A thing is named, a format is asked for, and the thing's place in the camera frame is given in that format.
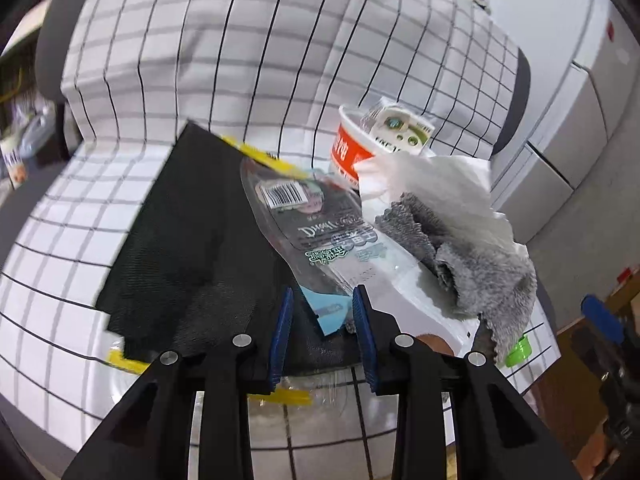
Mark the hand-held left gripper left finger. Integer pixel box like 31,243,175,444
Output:
62,286,296,480

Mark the clear wrapper with barcode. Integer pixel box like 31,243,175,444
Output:
240,155,386,301

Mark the black mesh cloth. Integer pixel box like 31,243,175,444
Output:
95,122,361,376

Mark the pale blue plastic bag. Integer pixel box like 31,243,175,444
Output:
7,97,56,153

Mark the printed white cup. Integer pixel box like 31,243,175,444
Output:
0,135,28,191

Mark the white checked cloth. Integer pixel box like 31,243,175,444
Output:
0,0,561,461

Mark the white plastic packet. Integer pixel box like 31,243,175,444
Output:
320,240,481,361

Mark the green bottle cap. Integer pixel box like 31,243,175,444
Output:
505,336,533,367

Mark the grey cabinet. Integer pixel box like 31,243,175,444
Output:
487,0,640,261

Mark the clear yellow plastic package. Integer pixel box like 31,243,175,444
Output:
102,134,361,441

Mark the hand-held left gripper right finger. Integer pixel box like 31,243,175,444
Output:
351,284,581,480

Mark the grey microfibre cloth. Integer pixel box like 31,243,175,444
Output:
372,192,538,366

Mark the grey chair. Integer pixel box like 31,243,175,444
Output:
0,0,556,480

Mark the yellow cable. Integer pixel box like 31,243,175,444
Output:
0,62,28,106

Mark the light blue paper scrap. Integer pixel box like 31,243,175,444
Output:
300,287,353,336

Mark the orange paper cup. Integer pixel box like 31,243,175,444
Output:
327,105,436,191

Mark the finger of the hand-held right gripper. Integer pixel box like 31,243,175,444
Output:
581,295,632,343

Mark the white paper towel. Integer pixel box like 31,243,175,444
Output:
352,152,528,261

